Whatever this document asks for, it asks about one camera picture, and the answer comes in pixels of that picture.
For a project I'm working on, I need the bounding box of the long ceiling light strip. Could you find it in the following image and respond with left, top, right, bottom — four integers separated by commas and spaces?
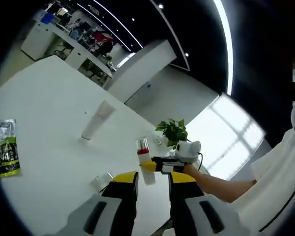
213, 0, 234, 96

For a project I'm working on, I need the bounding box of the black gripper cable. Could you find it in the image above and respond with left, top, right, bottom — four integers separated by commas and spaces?
197, 151, 205, 173

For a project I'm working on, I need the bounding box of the red collar skincare bottle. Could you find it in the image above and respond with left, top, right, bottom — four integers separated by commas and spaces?
135, 137, 156, 185

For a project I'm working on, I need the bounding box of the person's white shirt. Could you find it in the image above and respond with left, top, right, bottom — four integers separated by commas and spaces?
232, 127, 295, 236

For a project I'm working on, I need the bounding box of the white square pillar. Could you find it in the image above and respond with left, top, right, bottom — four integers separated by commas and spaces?
105, 40, 177, 104

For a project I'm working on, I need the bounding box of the green black skincare sachet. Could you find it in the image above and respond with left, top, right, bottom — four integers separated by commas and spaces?
0, 119, 23, 179

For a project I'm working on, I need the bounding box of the red wall poster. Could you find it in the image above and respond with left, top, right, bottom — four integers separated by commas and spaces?
92, 31, 114, 44

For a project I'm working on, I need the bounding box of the black device cable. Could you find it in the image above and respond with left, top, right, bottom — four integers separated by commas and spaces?
258, 181, 295, 232

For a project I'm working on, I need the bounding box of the white skincare tube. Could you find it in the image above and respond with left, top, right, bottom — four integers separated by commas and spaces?
81, 100, 117, 141

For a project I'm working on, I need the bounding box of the blue box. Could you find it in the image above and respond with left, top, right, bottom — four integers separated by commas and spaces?
40, 13, 55, 25

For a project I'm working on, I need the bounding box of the person's right hand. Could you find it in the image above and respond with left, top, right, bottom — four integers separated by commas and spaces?
183, 162, 200, 177

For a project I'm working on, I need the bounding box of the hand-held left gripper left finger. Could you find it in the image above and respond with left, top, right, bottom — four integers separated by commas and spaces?
48, 171, 139, 236

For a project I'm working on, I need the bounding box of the group of ceiling spotlights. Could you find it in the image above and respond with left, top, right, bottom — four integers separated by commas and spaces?
130, 3, 190, 58

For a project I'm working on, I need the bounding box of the bright window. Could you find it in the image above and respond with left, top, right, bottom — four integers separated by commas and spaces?
185, 94, 266, 181

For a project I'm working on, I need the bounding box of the white office desk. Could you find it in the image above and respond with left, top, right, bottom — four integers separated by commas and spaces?
21, 19, 114, 88

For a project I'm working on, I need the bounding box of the potted green plant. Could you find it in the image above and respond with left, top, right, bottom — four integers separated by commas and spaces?
155, 118, 189, 150

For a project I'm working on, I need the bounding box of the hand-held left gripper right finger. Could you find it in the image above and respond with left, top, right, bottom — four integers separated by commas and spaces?
169, 171, 251, 236

